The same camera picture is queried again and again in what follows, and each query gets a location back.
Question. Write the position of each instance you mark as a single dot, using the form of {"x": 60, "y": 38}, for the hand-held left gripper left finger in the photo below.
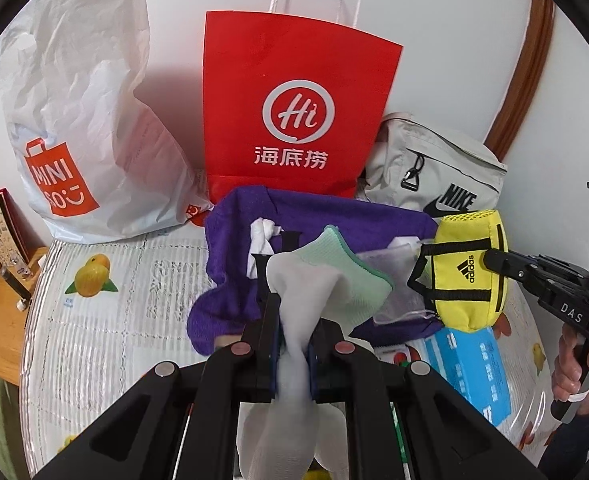
{"x": 264, "y": 355}

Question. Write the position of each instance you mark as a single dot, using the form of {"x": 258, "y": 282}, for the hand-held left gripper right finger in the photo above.
{"x": 324, "y": 365}

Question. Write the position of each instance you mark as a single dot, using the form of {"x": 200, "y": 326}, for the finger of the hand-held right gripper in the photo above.
{"x": 511, "y": 266}

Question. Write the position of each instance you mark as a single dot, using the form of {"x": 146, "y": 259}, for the small yellow duffel bag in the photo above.
{"x": 459, "y": 305}

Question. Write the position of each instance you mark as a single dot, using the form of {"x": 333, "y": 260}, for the white sock with green cuff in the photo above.
{"x": 314, "y": 280}

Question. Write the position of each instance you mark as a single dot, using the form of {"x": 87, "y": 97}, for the white mesh pouch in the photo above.
{"x": 399, "y": 280}

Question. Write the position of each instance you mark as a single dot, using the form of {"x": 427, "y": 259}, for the person's right forearm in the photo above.
{"x": 574, "y": 450}

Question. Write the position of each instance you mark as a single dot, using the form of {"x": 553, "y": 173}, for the purple towel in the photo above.
{"x": 234, "y": 260}

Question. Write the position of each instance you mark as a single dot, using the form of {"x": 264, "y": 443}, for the light blue box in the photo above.
{"x": 469, "y": 370}

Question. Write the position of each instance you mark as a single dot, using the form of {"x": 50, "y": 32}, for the crumpled white tissue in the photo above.
{"x": 263, "y": 235}

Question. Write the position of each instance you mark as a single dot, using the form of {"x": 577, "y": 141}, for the light grey sling bag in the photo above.
{"x": 449, "y": 160}

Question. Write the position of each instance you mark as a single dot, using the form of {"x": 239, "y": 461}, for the wooden nightstand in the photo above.
{"x": 9, "y": 340}

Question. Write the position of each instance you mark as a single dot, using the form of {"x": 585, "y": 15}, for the small black bar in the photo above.
{"x": 14, "y": 282}

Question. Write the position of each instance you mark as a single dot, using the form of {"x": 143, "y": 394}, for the red paper bag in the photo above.
{"x": 274, "y": 50}

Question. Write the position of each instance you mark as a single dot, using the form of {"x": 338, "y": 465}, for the white plastic shopping bag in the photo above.
{"x": 89, "y": 85}

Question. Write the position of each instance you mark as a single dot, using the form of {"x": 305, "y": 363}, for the brown wooden door frame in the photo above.
{"x": 529, "y": 70}

